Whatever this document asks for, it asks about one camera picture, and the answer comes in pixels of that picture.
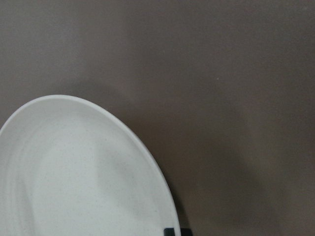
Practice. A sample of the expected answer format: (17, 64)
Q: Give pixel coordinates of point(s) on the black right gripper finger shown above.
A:
(173, 232)

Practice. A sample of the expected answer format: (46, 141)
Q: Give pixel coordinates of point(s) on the cream round plate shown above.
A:
(70, 168)

